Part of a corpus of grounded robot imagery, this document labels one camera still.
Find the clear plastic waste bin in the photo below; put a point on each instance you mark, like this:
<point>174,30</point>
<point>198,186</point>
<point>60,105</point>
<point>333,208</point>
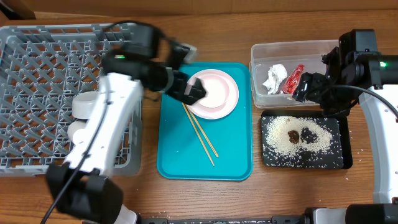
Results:
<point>290,55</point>

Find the wooden chopstick lower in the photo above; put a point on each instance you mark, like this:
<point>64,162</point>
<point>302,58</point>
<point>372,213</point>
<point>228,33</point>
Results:
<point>189,115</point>

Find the white rice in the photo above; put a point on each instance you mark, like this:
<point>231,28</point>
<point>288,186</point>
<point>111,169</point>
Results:
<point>276,137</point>

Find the small white cup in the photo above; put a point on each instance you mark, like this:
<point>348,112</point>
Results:
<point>77,132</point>

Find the wooden chopstick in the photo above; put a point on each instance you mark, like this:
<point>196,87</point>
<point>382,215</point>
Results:
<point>189,115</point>
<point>203,133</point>

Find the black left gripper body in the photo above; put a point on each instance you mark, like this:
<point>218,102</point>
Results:
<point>176,89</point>

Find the teal plastic tray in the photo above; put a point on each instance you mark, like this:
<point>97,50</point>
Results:
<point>226,154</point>

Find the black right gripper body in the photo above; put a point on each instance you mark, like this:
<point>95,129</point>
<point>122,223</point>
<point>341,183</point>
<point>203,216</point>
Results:
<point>324,83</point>

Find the large pink plate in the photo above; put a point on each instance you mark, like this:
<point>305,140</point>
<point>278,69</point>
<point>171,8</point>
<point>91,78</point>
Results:
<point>231,102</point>

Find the small pink plate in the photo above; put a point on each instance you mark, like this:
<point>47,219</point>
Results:
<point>217,91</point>

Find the grey bowl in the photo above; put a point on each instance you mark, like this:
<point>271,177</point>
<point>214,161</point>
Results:
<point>83,104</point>

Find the brown food scrap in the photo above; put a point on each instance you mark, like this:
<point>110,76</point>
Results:
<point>294,136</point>

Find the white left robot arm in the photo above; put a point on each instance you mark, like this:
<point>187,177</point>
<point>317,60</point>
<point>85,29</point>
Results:
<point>81,186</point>

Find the black waste tray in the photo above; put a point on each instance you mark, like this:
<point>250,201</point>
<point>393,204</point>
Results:
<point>346,140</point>

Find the red snack wrapper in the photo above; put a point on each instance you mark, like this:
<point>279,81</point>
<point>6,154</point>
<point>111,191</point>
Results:
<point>292,81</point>

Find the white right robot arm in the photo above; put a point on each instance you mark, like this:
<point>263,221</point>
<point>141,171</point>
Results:
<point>369,78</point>

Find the white tissue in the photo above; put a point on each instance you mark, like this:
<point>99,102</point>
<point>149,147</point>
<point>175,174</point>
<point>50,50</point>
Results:
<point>276,74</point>

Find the grey dishwasher rack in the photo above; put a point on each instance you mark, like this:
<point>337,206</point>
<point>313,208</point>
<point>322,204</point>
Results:
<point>42,69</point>

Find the wooden chopstick upper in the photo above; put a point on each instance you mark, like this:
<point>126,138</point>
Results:
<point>203,133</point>

